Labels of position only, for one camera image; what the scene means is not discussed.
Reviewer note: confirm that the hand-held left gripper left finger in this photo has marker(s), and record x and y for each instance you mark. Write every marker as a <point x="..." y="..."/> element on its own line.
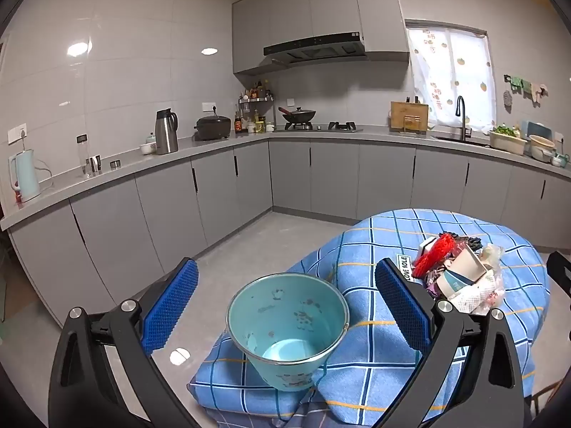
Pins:
<point x="171" y="303"/>

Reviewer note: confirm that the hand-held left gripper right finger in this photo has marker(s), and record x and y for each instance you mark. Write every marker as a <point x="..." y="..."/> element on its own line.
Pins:
<point x="403" y="303"/>

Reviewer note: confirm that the purple wrapper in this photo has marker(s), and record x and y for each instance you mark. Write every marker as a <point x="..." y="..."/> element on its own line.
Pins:
<point x="432" y="283"/>

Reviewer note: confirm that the white paper cup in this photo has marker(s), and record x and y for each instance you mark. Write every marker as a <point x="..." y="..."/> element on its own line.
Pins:
<point x="453" y="286"/>

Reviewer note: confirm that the white sponge with black edge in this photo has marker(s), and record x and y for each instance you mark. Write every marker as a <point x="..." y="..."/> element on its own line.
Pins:
<point x="427" y="246"/>

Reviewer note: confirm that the white tissue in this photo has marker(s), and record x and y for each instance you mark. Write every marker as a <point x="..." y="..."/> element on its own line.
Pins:
<point x="477" y="296"/>

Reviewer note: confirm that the brown paper cup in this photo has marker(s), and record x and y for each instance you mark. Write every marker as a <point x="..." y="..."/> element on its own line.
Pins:
<point x="468" y="265"/>

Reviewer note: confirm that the black mesh net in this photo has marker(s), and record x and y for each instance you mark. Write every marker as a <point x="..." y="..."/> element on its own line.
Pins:
<point x="468" y="240"/>

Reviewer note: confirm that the patterned cloth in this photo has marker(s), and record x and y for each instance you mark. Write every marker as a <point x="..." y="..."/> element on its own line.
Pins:
<point x="495" y="299"/>

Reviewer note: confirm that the clear plastic bag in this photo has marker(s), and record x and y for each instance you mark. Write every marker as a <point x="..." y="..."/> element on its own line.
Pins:
<point x="493" y="256"/>

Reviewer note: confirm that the teal metal bucket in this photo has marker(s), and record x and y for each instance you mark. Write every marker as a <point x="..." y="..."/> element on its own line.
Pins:
<point x="285" y="321"/>

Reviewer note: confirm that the blue plaid tablecloth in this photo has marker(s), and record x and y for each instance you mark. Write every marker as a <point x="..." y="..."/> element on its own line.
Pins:
<point x="370" y="365"/>

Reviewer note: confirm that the grey kitchen base cabinets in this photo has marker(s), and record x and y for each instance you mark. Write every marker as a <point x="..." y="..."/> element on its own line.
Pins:
<point x="169" y="205"/>

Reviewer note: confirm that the small steel tin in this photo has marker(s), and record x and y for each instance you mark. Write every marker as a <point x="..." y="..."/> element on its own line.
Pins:
<point x="115" y="165"/>

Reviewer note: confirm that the black chair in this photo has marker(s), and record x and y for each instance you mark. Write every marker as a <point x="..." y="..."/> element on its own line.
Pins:
<point x="558" y="272"/>

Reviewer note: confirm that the steel cup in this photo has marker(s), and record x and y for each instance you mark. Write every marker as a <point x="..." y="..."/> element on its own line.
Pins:
<point x="93" y="165"/>

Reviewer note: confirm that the steel thermos jug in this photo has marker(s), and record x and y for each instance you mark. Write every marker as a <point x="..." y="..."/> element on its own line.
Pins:
<point x="166" y="133"/>

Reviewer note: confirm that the glass bottle with black lid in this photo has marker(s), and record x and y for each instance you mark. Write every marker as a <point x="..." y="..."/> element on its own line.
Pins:
<point x="82" y="156"/>

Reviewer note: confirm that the black rice cooker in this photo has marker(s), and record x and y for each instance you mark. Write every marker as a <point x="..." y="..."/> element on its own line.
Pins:
<point x="213" y="128"/>

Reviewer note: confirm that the wooden cutting board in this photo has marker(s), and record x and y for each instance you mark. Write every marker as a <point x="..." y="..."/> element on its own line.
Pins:
<point x="408" y="118"/>

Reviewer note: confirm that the dark sauce bottle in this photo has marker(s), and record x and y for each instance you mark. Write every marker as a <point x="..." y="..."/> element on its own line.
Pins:
<point x="237" y="124"/>

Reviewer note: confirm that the white basin with greens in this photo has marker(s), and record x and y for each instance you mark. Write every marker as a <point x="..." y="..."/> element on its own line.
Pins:
<point x="507" y="142"/>

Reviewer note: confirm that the black kitchen faucet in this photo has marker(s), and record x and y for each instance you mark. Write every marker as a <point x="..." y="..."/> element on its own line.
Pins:
<point x="464" y="120"/>

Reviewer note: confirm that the pale blue electric kettle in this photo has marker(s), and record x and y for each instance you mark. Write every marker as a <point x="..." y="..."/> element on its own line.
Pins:
<point x="24" y="178"/>

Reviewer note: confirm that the gas stove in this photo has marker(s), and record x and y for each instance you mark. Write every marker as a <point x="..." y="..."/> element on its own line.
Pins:
<point x="316" y="128"/>

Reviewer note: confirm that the cream pot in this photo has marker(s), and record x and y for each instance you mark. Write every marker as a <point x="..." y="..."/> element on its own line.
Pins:
<point x="542" y="148"/>

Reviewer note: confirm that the corner spice rack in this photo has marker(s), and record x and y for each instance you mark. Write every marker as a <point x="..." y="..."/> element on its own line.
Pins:
<point x="258" y="111"/>

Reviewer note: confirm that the black wok with lid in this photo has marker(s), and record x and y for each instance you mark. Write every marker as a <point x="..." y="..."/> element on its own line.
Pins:
<point x="299" y="116"/>

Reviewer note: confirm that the white printed curtain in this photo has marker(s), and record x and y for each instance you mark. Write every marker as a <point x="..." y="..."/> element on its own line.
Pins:
<point x="464" y="80"/>

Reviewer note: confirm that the black range hood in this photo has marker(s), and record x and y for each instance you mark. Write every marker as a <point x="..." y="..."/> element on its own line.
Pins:
<point x="312" y="47"/>

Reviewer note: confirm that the grey upper cabinets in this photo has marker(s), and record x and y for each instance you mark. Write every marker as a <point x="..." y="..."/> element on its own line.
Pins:
<point x="334" y="4"/>

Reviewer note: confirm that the wall hooks with cloths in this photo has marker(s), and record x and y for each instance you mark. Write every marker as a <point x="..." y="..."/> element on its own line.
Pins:
<point x="522" y="84"/>

